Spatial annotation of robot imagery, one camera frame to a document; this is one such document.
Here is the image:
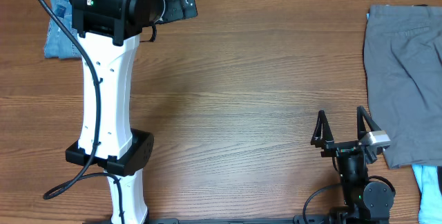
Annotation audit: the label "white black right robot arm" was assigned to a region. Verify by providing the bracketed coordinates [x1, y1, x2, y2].
[302, 106, 396, 223]

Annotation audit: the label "blue denim jeans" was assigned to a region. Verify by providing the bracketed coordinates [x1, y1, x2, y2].
[44, 0, 81, 59]

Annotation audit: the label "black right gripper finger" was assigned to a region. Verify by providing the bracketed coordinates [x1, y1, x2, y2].
[311, 110, 334, 148]
[357, 106, 381, 140]

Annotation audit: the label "grey trousers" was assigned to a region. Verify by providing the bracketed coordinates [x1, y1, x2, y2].
[363, 5, 441, 169]

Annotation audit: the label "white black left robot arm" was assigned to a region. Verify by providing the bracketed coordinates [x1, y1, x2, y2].
[66, 0, 198, 223]

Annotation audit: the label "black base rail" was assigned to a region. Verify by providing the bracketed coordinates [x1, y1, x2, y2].
[82, 214, 391, 224]

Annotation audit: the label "light blue garment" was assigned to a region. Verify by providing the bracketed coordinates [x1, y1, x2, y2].
[412, 165, 441, 224]

